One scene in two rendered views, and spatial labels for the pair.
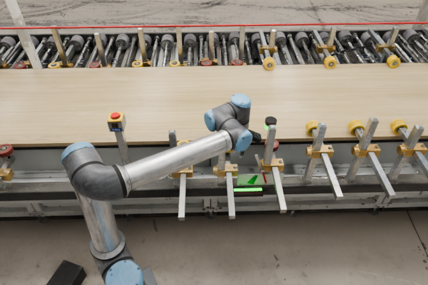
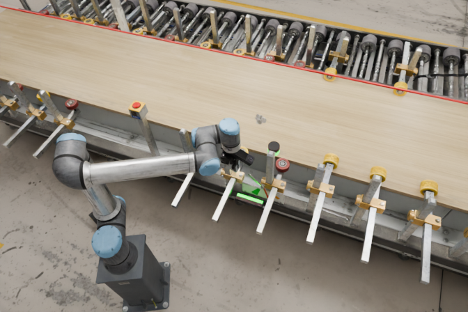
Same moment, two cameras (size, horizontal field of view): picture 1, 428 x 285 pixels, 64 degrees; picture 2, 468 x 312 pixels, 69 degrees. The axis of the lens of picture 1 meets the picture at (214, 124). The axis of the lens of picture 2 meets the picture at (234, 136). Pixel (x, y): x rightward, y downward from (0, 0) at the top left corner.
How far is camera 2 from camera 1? 0.70 m
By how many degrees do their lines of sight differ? 21
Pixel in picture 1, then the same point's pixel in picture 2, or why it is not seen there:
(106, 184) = (68, 177)
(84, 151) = (68, 143)
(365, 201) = not seen: hidden behind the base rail
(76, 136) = (124, 106)
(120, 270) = (105, 232)
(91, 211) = not seen: hidden behind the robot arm
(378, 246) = (387, 291)
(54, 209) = not seen: hidden behind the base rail
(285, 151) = (303, 173)
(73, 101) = (136, 72)
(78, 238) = (128, 183)
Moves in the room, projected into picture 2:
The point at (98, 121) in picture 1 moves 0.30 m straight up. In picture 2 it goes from (147, 97) to (134, 62)
